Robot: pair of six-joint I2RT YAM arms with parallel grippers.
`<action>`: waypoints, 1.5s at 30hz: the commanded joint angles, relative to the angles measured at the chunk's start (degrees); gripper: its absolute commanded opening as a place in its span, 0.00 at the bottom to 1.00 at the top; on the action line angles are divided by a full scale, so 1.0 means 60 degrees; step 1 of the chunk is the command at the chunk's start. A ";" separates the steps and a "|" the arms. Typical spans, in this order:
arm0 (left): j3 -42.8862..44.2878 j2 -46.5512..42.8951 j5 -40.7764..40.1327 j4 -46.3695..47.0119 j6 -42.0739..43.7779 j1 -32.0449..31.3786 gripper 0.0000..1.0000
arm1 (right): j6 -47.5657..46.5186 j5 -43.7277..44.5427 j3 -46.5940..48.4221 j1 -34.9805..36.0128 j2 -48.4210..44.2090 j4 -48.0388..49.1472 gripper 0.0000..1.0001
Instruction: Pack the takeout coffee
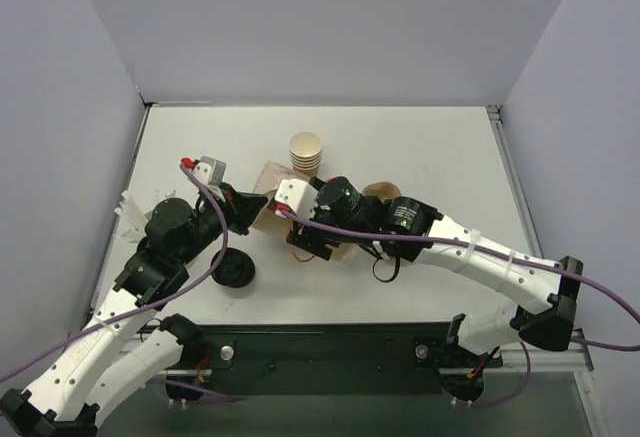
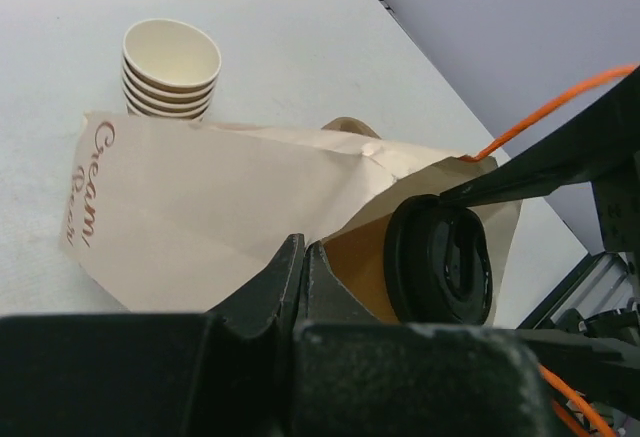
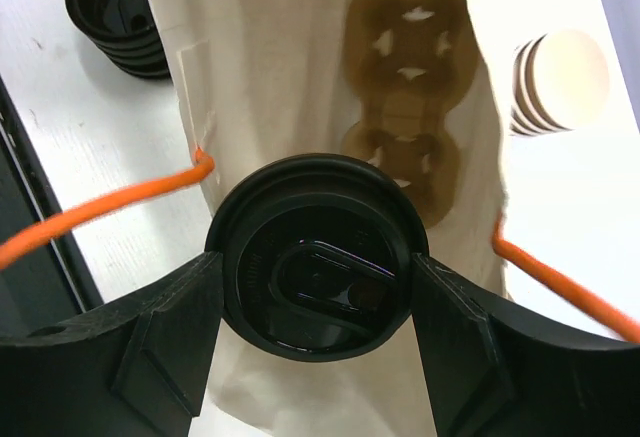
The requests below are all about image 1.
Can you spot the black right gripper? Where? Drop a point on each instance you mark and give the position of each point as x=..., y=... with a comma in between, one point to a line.
x=310, y=238

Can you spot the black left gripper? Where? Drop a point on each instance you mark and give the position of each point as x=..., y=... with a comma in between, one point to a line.
x=231, y=208

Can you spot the paper bag with orange handles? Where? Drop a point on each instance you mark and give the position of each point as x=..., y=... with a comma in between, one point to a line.
x=267, y=183

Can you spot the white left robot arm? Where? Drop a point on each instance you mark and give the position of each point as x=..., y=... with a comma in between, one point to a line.
x=90, y=379

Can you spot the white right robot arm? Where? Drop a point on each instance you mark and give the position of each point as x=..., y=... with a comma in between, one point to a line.
x=542, y=301

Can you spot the stack of black cup lids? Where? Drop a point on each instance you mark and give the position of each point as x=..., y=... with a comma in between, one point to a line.
x=236, y=269

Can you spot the stack of brown paper cups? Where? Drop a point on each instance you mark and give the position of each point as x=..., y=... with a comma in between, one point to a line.
x=305, y=151

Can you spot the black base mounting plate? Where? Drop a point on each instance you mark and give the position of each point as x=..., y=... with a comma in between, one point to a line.
x=397, y=359

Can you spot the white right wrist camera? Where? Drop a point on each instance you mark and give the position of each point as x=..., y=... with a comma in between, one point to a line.
x=296, y=197

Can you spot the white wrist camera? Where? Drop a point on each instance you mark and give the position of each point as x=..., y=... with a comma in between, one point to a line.
x=207, y=171
x=296, y=197

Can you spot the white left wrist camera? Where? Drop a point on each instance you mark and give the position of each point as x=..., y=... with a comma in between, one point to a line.
x=207, y=171

